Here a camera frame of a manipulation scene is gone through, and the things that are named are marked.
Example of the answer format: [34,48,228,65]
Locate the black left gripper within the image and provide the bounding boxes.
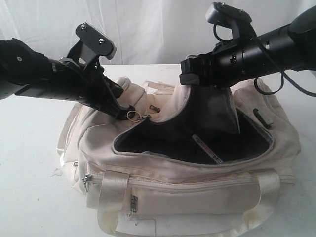
[49,58,135,121]

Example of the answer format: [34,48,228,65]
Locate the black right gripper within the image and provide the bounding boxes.
[179,43,249,87]

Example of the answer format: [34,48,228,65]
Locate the cream fabric duffel bag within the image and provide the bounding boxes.
[57,77,301,237]

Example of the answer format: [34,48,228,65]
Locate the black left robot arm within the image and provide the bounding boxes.
[0,38,136,120]

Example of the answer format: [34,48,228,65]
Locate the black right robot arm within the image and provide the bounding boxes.
[180,2,316,87]

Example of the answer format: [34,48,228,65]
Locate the white backdrop curtain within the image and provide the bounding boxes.
[0,0,316,66]

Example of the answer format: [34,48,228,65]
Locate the clear tape scrap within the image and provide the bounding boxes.
[50,168,63,177]

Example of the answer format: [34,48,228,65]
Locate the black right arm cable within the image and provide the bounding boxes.
[212,23,316,97]

